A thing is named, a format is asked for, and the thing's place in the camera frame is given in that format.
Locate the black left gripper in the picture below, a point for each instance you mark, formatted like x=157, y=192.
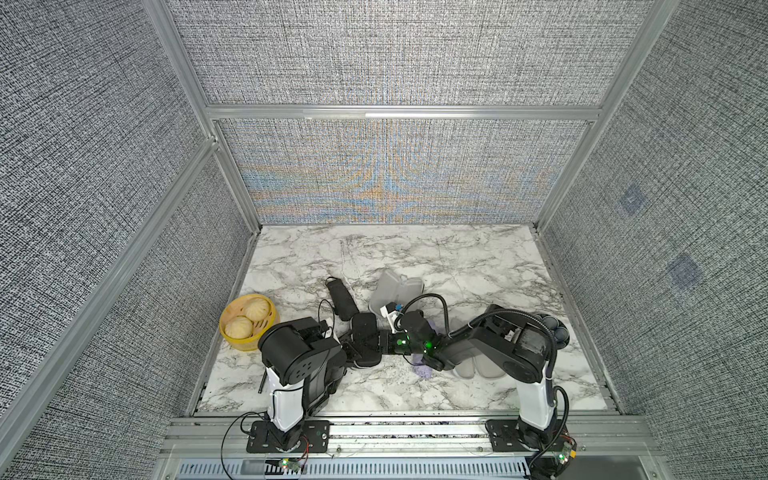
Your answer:
x=349, y=348

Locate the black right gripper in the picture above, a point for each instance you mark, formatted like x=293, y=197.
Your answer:
x=389, y=336

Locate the lilac umbrella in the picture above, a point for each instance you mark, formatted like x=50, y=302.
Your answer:
x=419, y=367

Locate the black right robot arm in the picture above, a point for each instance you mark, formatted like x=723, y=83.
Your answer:
x=523, y=345

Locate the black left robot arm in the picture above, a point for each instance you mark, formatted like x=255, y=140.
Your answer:
x=304, y=367

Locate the open grey umbrella case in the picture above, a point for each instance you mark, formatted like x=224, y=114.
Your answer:
x=469, y=362
x=394, y=287

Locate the white steamed bun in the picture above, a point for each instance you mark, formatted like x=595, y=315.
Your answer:
x=257, y=310
x=239, y=328

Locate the yellow bamboo steamer basket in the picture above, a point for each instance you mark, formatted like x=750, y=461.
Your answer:
x=234, y=309

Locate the dark blue flower bowl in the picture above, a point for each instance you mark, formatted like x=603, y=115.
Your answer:
x=559, y=330

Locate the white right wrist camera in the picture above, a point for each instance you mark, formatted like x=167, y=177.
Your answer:
x=392, y=312

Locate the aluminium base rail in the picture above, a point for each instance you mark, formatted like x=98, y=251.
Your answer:
x=412, y=445

